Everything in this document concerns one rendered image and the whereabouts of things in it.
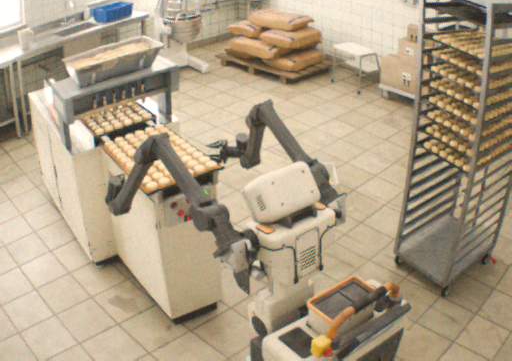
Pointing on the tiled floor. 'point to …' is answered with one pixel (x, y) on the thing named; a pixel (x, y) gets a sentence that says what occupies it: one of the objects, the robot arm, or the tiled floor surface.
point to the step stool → (357, 60)
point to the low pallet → (274, 68)
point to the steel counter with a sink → (68, 44)
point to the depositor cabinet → (80, 177)
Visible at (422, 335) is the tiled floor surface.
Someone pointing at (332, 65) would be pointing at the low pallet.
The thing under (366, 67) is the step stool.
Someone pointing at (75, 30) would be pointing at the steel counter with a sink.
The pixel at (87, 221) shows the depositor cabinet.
